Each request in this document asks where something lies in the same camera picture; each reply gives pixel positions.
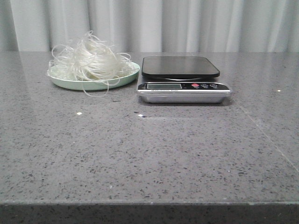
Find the light green round plate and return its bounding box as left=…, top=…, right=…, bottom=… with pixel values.
left=48, top=62, right=140, bottom=91

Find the white pleated curtain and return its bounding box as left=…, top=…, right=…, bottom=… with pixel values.
left=0, top=0, right=299, bottom=52

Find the white vermicelli noodle bundle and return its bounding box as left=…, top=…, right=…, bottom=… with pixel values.
left=46, top=30, right=138, bottom=97

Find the black silver kitchen scale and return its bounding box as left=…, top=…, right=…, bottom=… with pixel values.
left=136, top=56, right=232, bottom=104

